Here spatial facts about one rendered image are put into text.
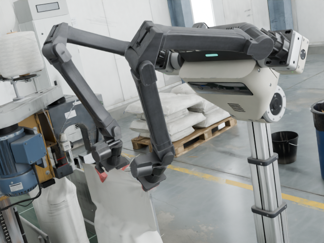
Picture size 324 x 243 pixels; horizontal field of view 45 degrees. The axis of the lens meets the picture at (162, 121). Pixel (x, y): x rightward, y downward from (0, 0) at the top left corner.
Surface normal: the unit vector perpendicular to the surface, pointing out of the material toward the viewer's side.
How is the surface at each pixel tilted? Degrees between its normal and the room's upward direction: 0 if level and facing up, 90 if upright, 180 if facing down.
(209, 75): 40
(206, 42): 115
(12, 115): 90
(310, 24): 90
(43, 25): 90
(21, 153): 90
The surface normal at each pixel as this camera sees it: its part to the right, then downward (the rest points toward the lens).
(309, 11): -0.73, 0.32
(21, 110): 0.97, -0.13
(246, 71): -0.62, -0.52
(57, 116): 0.65, 0.08
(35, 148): 0.90, -0.06
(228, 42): 0.45, 0.55
